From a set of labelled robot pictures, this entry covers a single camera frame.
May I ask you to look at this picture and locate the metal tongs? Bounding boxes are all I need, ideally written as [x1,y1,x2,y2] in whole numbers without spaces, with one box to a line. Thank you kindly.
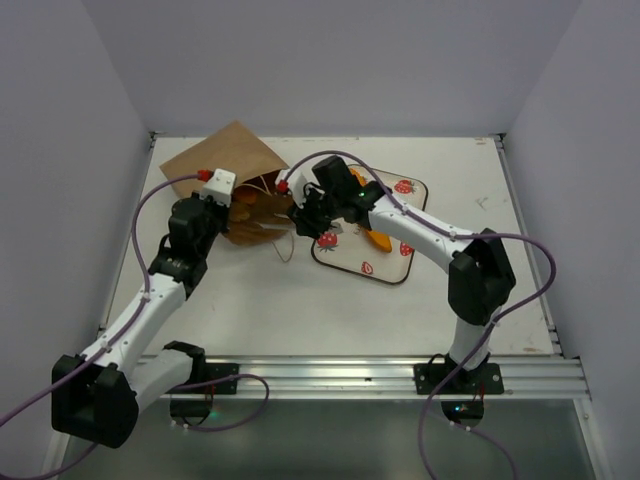
[258,216,343,235]

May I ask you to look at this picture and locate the orange fake bread roll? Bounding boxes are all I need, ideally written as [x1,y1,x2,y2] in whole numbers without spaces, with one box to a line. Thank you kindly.
[230,185,258,223]

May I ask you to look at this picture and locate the brown paper bag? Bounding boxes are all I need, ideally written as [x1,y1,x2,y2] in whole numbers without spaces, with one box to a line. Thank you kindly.
[160,121,293,247]

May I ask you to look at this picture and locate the orange fake baguette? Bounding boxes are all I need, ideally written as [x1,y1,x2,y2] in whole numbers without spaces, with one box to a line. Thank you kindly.
[349,168,392,254]

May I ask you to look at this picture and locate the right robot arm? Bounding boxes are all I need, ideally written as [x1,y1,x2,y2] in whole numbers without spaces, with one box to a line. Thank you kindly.
[276,151,516,393]

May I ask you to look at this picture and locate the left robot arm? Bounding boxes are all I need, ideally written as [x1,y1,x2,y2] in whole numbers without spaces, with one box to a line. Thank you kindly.
[51,194,230,448]

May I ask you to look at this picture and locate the strawberry print tray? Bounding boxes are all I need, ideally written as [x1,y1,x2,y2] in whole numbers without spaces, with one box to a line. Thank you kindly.
[311,169,429,285]

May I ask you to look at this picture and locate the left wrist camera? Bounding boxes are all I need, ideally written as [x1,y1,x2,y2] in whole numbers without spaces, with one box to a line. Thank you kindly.
[198,168,237,207]

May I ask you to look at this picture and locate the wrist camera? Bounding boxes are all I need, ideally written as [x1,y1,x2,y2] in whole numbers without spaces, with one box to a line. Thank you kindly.
[275,169,308,207]
[198,168,237,207]

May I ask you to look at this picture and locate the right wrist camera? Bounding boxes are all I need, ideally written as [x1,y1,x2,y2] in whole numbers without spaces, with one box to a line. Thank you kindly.
[275,169,308,207]

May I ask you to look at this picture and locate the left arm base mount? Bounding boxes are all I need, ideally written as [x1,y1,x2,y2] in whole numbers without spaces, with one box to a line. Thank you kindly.
[169,363,239,426]

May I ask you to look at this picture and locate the aluminium frame rail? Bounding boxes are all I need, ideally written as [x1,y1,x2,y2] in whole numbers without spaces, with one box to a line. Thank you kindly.
[207,356,590,401]

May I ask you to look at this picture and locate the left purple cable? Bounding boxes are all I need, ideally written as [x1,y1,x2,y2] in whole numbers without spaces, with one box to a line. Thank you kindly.
[0,173,272,480]

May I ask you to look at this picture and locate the purple cable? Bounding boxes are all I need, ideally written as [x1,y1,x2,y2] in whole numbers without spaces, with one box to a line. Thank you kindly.
[0,173,272,480]
[277,150,559,480]

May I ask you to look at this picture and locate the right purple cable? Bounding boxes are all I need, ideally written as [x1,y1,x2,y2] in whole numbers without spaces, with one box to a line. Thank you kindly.
[277,150,559,480]

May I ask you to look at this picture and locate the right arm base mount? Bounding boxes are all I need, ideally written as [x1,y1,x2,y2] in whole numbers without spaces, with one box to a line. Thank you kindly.
[413,354,505,428]

